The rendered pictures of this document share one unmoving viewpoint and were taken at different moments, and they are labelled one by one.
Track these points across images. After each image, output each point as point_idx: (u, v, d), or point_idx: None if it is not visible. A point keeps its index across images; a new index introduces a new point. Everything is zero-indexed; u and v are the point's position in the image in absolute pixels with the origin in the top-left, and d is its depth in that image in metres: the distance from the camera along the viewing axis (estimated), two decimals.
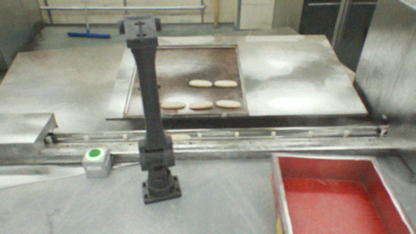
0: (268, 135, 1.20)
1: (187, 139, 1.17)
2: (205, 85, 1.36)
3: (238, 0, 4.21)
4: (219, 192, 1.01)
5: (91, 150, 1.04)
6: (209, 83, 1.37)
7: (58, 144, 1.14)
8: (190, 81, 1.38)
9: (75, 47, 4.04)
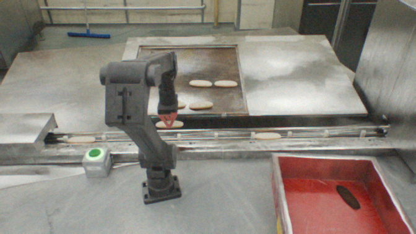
0: None
1: (278, 137, 1.18)
2: (205, 85, 1.36)
3: (238, 0, 4.21)
4: (219, 192, 1.01)
5: (91, 150, 1.04)
6: (209, 83, 1.37)
7: (58, 144, 1.14)
8: (190, 81, 1.38)
9: (75, 47, 4.04)
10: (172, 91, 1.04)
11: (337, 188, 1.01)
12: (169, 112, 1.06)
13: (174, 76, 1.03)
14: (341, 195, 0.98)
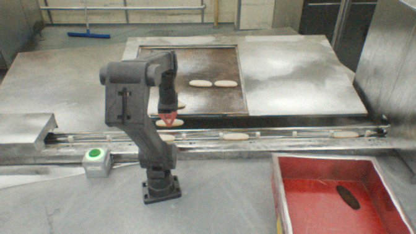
0: (268, 135, 1.20)
1: (357, 136, 1.19)
2: (205, 85, 1.36)
3: (238, 0, 4.21)
4: (219, 192, 1.01)
5: (91, 150, 1.04)
6: (209, 83, 1.37)
7: (58, 144, 1.14)
8: (190, 81, 1.38)
9: (75, 47, 4.04)
10: (172, 90, 1.04)
11: (337, 188, 1.01)
12: (169, 111, 1.06)
13: (174, 75, 1.03)
14: (341, 195, 0.98)
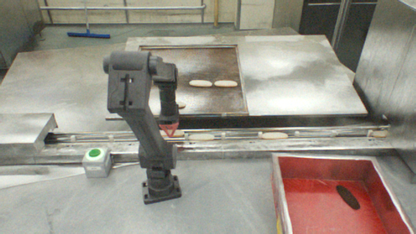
0: None
1: None
2: (205, 85, 1.36)
3: (238, 0, 4.21)
4: (219, 192, 1.01)
5: (91, 150, 1.04)
6: (209, 83, 1.37)
7: (58, 144, 1.14)
8: (190, 81, 1.38)
9: (75, 47, 4.04)
10: (173, 103, 1.07)
11: (337, 188, 1.01)
12: (171, 122, 1.09)
13: (175, 88, 1.05)
14: (341, 195, 0.98)
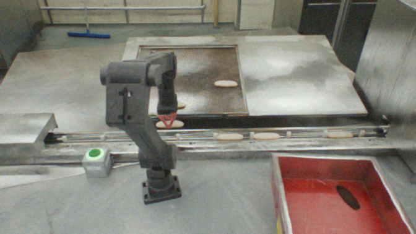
0: None
1: None
2: (176, 125, 1.12)
3: (238, 0, 4.21)
4: (219, 192, 1.01)
5: (91, 150, 1.04)
6: (180, 123, 1.13)
7: (58, 144, 1.14)
8: (157, 122, 1.14)
9: (75, 47, 4.04)
10: (171, 91, 1.04)
11: (337, 188, 1.01)
12: (169, 112, 1.06)
13: (173, 76, 1.03)
14: (341, 195, 0.98)
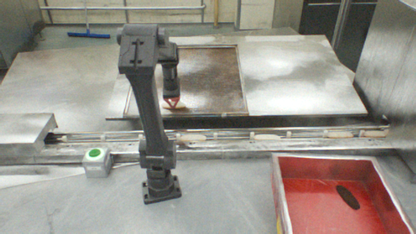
0: None
1: None
2: (273, 140, 1.17)
3: (238, 0, 4.21)
4: (219, 192, 1.01)
5: (91, 150, 1.04)
6: (277, 137, 1.17)
7: (58, 144, 1.14)
8: (255, 135, 1.18)
9: (75, 47, 4.04)
10: None
11: (337, 188, 1.01)
12: None
13: (177, 65, 1.14)
14: (341, 195, 0.98)
